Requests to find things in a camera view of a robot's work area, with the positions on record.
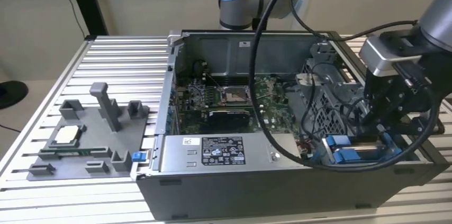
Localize dark plastic case bracket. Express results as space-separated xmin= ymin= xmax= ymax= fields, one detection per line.
xmin=310 ymin=42 xmax=338 ymax=62

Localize black upright frame post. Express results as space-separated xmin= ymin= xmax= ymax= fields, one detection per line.
xmin=66 ymin=0 xmax=110 ymax=37

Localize thin metal locking lever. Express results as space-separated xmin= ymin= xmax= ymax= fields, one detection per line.
xmin=260 ymin=80 xmax=276 ymax=97

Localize hard disk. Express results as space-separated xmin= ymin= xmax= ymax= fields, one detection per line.
xmin=324 ymin=133 xmax=403 ymax=156

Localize silver power supply unit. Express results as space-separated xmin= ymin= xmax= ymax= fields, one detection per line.
xmin=158 ymin=133 xmax=306 ymax=173

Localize blue disk carrier in bay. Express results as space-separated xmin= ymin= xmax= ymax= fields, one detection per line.
xmin=335 ymin=147 xmax=404 ymax=163

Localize red and black supply wires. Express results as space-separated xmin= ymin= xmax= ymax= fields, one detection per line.
xmin=295 ymin=139 xmax=315 ymax=158

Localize thin black camera cable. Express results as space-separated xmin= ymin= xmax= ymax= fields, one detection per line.
xmin=290 ymin=0 xmax=422 ymax=42

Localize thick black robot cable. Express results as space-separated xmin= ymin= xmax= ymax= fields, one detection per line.
xmin=251 ymin=0 xmax=439 ymax=172

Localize CPU socket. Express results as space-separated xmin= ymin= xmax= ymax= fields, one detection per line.
xmin=220 ymin=85 xmax=255 ymax=103

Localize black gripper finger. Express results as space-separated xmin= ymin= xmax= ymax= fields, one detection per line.
xmin=378 ymin=93 xmax=408 ymax=133
xmin=356 ymin=71 xmax=390 ymax=137

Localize black round stand base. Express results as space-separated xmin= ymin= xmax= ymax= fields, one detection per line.
xmin=0 ymin=80 xmax=30 ymax=110

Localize blue plastic case clip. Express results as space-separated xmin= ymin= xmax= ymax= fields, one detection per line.
xmin=130 ymin=151 xmax=148 ymax=162

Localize green motherboard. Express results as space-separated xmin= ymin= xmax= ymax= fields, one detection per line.
xmin=175 ymin=75 xmax=304 ymax=135

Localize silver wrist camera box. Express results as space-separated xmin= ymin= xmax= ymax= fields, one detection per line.
xmin=359 ymin=36 xmax=424 ymax=77

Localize thin black wall cable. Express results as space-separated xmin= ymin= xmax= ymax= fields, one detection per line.
xmin=56 ymin=0 xmax=91 ymax=41

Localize grey parts rack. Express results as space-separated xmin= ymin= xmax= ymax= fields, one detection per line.
xmin=27 ymin=82 xmax=151 ymax=182

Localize dark grey PC case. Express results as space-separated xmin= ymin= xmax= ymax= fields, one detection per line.
xmin=130 ymin=29 xmax=451 ymax=221

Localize black case fan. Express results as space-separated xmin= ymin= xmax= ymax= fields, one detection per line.
xmin=192 ymin=59 xmax=208 ymax=76

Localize long black wire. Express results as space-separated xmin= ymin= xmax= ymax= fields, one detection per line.
xmin=303 ymin=61 xmax=351 ymax=140

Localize black camera bracket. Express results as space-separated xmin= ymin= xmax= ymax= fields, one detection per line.
xmin=398 ymin=112 xmax=447 ymax=136

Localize grey metal disk bay cage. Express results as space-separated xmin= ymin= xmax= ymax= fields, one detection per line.
xmin=286 ymin=57 xmax=404 ymax=162

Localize silver CPU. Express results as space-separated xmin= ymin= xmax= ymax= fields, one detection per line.
xmin=58 ymin=126 xmax=80 ymax=144

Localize green RAM stick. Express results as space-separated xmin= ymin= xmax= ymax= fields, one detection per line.
xmin=40 ymin=147 xmax=107 ymax=155

